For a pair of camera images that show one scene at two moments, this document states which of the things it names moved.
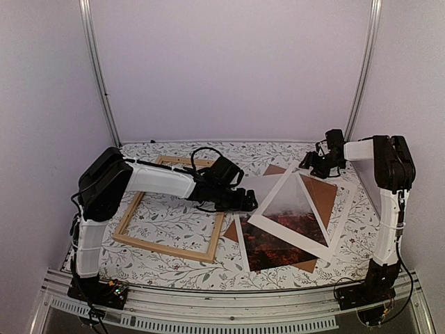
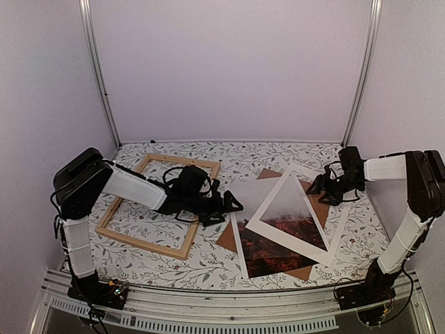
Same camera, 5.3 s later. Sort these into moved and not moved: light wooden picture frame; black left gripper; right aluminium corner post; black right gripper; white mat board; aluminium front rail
Moved: white mat board; black right gripper; black left gripper; light wooden picture frame
Not moved: right aluminium corner post; aluminium front rail
